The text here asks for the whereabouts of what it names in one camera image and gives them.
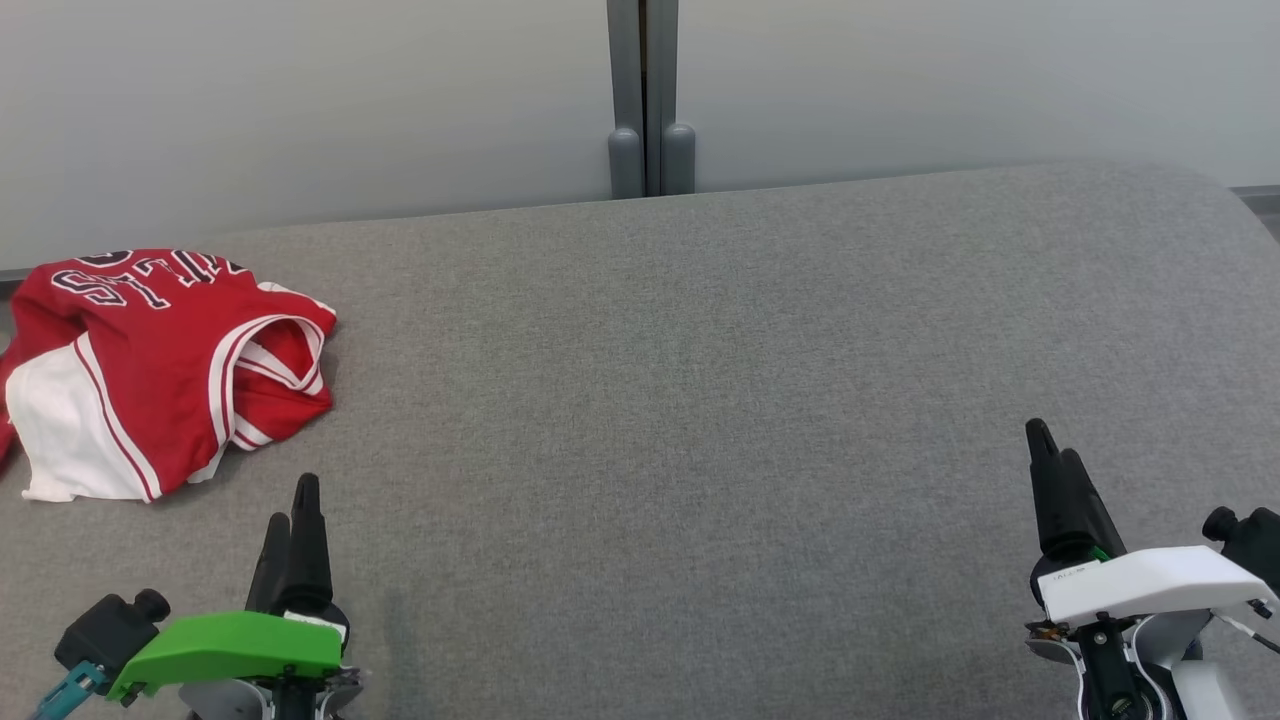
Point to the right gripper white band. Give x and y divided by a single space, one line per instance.
1150 585

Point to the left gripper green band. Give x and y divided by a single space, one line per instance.
230 645

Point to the red white basketball jersey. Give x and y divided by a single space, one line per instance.
160 370

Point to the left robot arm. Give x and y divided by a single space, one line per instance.
230 702

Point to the grey fabric sofa cushion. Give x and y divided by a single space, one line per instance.
680 420

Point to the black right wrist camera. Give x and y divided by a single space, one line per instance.
1255 545

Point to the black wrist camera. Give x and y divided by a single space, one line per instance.
105 630
1255 545

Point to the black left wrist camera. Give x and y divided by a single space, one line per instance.
105 630

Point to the teal left camera connector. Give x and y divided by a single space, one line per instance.
70 690

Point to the grey partition post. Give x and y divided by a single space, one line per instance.
650 90

